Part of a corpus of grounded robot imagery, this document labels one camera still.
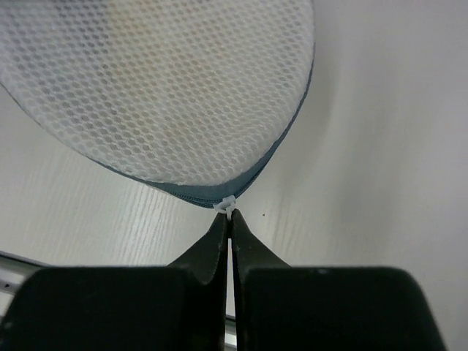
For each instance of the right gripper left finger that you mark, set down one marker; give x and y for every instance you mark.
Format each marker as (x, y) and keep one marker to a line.
(180, 306)

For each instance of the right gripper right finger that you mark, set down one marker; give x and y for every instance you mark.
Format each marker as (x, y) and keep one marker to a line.
(281, 307)

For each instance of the white mesh blue-trim laundry bag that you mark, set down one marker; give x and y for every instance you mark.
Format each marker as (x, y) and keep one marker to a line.
(189, 97)

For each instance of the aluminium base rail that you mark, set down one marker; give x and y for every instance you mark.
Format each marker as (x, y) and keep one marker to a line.
(15, 271)

